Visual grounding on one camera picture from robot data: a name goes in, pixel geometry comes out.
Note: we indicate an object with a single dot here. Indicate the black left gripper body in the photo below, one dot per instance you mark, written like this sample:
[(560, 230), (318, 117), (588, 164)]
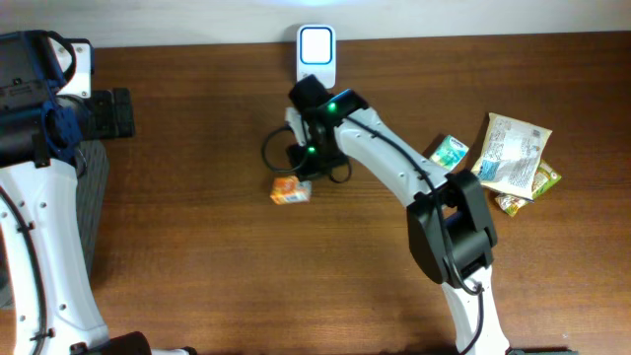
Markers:
[(98, 114)]

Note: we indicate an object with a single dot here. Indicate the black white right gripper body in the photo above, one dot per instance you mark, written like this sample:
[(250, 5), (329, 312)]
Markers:
[(315, 161)]

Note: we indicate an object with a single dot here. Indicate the orange Kleenex tissue pack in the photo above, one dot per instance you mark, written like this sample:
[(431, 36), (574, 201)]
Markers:
[(289, 190)]

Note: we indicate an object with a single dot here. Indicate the cream snack bag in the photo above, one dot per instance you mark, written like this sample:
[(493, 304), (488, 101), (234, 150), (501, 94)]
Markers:
[(510, 155)]

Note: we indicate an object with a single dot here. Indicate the green tea carton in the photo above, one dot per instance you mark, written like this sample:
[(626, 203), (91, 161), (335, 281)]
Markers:
[(544, 178)]

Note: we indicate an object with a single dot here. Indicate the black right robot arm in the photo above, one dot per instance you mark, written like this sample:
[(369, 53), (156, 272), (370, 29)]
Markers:
[(450, 231)]

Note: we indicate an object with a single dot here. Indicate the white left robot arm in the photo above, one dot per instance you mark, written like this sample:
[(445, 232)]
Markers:
[(48, 108)]

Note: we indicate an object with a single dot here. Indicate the white barcode scanner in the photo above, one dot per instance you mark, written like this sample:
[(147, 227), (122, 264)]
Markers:
[(316, 53)]

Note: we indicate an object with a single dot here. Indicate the grey plastic basket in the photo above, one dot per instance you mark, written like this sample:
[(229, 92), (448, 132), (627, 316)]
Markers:
[(90, 195)]

